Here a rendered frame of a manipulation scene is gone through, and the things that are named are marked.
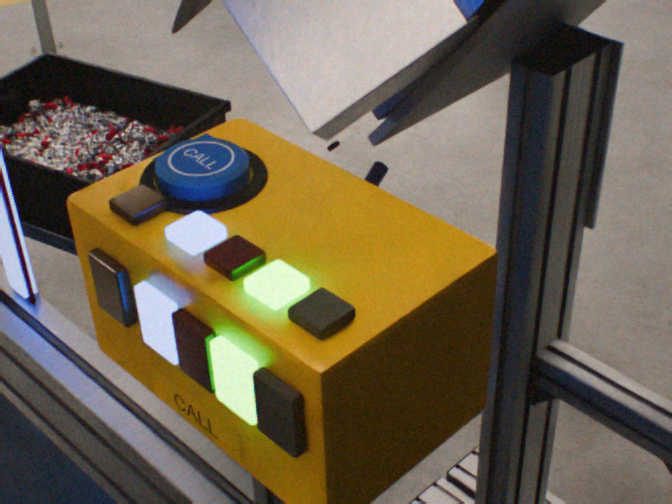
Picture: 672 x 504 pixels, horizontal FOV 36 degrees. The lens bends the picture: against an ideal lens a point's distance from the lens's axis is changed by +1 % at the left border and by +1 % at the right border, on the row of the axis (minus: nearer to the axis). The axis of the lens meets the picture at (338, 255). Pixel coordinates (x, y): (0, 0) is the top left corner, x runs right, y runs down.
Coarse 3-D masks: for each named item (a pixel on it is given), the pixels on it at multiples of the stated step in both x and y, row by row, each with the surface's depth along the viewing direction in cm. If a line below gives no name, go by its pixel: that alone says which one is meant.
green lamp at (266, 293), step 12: (276, 264) 38; (252, 276) 38; (264, 276) 38; (276, 276) 38; (288, 276) 38; (300, 276) 38; (252, 288) 37; (264, 288) 37; (276, 288) 37; (288, 288) 37; (300, 288) 37; (264, 300) 37; (276, 300) 37; (288, 300) 37
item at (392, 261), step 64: (256, 128) 48; (256, 192) 43; (320, 192) 43; (384, 192) 43; (128, 256) 41; (192, 256) 40; (320, 256) 40; (384, 256) 40; (448, 256) 39; (256, 320) 37; (384, 320) 37; (448, 320) 39; (192, 384) 42; (320, 384) 35; (384, 384) 38; (448, 384) 41; (256, 448) 41; (320, 448) 37; (384, 448) 40
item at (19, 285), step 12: (0, 192) 66; (0, 204) 66; (0, 216) 67; (0, 228) 68; (0, 240) 69; (12, 240) 68; (12, 252) 69; (12, 264) 70; (12, 276) 71; (24, 288) 71
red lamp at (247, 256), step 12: (228, 240) 40; (240, 240) 40; (216, 252) 39; (228, 252) 39; (240, 252) 39; (252, 252) 39; (264, 252) 39; (216, 264) 39; (228, 264) 38; (240, 264) 38; (252, 264) 39; (228, 276) 38; (240, 276) 39
